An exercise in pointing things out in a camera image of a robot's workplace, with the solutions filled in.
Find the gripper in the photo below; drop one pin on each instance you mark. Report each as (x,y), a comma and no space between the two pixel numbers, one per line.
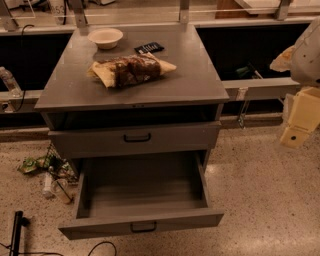
(307,58)

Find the brown chip bag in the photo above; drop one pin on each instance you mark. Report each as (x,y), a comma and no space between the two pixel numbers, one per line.
(129,70)

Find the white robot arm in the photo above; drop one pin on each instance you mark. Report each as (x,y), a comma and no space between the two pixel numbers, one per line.
(303,61)

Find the closed grey upper drawer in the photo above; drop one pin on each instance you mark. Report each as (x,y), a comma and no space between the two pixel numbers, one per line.
(88,143)

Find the grey drawer cabinet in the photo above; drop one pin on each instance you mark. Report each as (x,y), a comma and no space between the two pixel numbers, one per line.
(193,93)

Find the open grey lower drawer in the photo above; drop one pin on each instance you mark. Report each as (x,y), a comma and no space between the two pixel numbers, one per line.
(134,194)

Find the black snack packet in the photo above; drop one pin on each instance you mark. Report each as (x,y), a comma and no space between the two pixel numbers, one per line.
(151,47)

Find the white paper bowl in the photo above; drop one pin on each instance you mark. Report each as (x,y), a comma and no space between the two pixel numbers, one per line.
(106,38)

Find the clear cup on floor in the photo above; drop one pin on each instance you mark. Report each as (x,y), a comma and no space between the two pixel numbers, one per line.
(60,189)

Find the plastic bottle on floor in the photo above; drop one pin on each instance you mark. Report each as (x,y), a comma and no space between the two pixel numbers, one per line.
(46,191)

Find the clear plastic bottle on left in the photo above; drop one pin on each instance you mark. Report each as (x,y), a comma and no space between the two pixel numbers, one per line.
(10,82)

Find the black stand on floor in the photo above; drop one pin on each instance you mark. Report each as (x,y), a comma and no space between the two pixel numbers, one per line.
(20,221)

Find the green object behind rail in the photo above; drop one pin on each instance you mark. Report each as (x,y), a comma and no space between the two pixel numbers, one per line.
(244,72)

